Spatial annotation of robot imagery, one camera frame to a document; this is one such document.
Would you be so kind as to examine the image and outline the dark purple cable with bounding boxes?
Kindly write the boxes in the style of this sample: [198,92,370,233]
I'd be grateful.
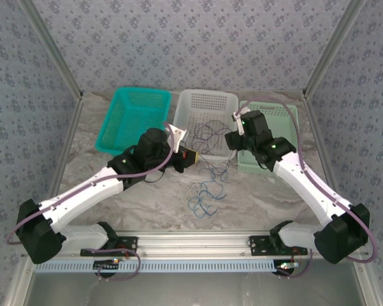
[189,119,240,160]

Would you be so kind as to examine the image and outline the light blue cable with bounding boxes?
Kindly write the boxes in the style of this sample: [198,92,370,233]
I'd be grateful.
[187,183,228,218]

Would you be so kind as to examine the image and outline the light green plastic basket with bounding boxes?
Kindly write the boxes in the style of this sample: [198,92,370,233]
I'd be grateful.
[237,100,302,173]

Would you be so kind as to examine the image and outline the teal plastic basket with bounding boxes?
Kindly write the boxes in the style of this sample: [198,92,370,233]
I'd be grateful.
[94,86,173,157]

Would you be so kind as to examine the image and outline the white plastic basket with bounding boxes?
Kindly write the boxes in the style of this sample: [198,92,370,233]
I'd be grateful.
[171,89,239,161]

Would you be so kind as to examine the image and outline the black controller board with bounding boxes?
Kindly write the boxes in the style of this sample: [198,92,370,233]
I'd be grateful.
[275,260,300,275]
[93,259,121,272]

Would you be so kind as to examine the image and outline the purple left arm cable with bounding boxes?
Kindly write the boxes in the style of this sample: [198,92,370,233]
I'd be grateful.
[5,122,176,246]

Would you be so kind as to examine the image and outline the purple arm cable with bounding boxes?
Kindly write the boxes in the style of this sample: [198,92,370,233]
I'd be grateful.
[5,122,176,246]
[237,96,379,264]

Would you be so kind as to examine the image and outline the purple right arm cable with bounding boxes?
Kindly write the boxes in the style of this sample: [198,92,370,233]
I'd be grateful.
[237,96,379,264]

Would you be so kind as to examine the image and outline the aluminium side rail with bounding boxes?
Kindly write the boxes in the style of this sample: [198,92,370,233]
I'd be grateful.
[47,95,84,200]
[301,92,350,208]

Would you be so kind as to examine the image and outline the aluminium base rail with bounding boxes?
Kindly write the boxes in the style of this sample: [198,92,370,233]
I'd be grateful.
[21,229,370,258]

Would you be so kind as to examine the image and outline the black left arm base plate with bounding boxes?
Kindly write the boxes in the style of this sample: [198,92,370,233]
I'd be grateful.
[80,235,138,258]

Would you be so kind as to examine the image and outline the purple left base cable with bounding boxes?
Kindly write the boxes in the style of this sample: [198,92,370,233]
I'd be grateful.
[84,247,141,283]

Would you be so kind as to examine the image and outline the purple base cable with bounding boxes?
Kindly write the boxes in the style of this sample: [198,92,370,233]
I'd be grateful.
[84,247,141,283]
[278,248,314,279]

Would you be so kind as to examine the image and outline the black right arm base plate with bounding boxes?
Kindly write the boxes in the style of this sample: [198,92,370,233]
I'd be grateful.
[249,235,307,256]

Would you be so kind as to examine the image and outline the white slotted cable duct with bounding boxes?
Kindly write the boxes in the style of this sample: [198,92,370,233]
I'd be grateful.
[34,258,296,274]

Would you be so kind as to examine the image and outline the aluminium frame post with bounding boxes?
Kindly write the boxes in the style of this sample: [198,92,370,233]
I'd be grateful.
[301,0,368,96]
[18,0,84,100]

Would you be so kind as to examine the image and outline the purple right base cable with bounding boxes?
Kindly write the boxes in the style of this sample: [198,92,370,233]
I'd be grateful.
[278,248,314,279]

